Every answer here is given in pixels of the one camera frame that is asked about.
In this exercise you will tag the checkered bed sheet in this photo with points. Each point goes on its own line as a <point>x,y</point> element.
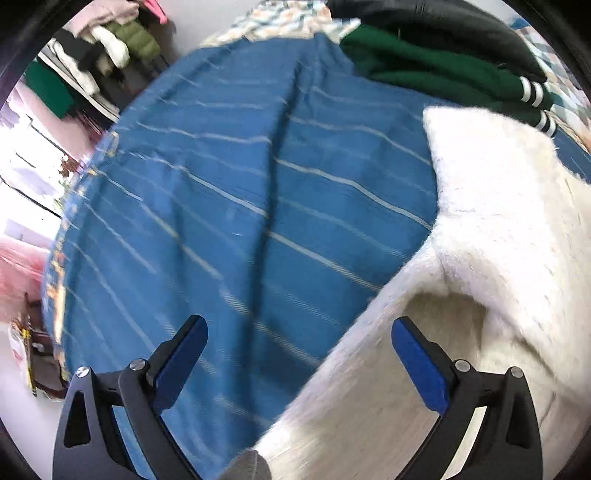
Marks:
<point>286,21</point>

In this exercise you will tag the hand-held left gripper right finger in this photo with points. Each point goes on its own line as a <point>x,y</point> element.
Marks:
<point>422,362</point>

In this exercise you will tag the black jacket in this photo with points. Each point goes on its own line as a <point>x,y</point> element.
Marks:
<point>457,27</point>

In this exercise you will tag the pile of hanging clothes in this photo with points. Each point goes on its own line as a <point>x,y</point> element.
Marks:
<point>87,60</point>

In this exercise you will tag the green sweater with striped cuffs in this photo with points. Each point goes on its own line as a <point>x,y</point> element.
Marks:
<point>443,69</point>

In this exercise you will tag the white fluffy coat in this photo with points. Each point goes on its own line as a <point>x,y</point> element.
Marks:
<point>485,277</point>

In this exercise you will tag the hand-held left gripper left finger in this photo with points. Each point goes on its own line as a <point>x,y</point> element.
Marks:
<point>178,357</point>

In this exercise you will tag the olive green puffer jacket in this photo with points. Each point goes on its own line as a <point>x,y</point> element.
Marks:
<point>136,39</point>

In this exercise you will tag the blue striped blanket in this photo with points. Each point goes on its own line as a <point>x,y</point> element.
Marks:
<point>231,221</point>

